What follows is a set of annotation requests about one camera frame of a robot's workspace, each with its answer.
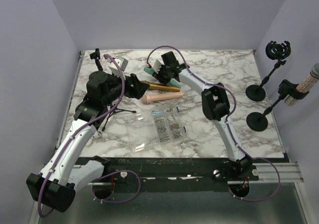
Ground black stand holding teal mic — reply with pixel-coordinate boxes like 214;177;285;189
245;41;291;102

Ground white plastic faucet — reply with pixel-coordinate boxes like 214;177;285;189
93;130;102;139

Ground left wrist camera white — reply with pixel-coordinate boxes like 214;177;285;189
106;56;129;77

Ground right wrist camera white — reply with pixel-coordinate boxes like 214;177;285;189
149;59;162;74

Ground pink microphone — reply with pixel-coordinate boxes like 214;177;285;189
141;92;184;104

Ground gold microphone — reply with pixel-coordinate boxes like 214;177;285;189
141;81;180;92

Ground black round-base mic stand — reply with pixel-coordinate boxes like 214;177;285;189
89;48;103;71

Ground black tripod mic stand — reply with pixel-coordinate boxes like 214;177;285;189
101;108;137;132

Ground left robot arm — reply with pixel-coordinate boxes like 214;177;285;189
26;71;150;217

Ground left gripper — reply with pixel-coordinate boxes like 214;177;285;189
103;70;150;106

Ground clear plastic screw box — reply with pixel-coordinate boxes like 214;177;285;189
124;106;186;152

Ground glitter microphone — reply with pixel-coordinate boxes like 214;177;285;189
285;63;319;106

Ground black stand holding glitter mic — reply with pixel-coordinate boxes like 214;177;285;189
246;80;298;132

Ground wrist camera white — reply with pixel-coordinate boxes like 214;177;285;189
149;59;162;74
106;56;129;77

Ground teal microphone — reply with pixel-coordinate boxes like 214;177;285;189
143;65;181;88

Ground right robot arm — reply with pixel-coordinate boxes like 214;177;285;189
151;51;252;180

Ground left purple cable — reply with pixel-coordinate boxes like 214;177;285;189
37;54;125;218

